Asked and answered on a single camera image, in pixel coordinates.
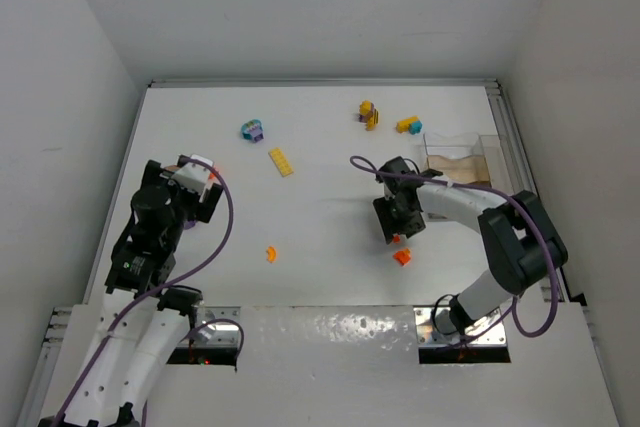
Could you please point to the yellow and teal lego block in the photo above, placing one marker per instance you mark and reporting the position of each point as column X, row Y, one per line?
column 411, row 125

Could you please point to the curved light orange lego piece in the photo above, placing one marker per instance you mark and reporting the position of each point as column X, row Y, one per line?
column 271, row 254

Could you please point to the orange lego brick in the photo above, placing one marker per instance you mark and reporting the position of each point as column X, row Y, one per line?
column 403, row 256

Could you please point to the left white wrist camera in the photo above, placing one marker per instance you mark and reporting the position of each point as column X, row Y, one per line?
column 193, row 173

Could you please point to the clear plastic container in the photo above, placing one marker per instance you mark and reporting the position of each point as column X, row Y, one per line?
column 460, row 146

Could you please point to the yellow purple striped lego figure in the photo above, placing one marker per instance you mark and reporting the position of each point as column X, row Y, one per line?
column 368, row 115

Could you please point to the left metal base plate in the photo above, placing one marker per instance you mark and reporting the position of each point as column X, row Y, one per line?
column 217, row 327

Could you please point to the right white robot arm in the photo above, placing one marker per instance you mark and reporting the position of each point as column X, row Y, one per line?
column 520, row 241

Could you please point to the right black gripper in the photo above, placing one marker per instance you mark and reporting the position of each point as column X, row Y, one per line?
column 392, row 217

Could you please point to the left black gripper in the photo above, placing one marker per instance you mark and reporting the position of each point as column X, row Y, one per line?
column 210, row 198

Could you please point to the amber tinted plastic container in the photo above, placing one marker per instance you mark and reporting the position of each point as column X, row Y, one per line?
column 471, row 169

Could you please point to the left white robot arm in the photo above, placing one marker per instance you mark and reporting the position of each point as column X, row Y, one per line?
column 143, row 314

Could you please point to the yellow flat lego plate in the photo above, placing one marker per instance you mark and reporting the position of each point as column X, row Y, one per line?
column 281, row 162

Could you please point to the teal and purple lego cluster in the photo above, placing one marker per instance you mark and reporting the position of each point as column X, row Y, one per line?
column 252, row 131

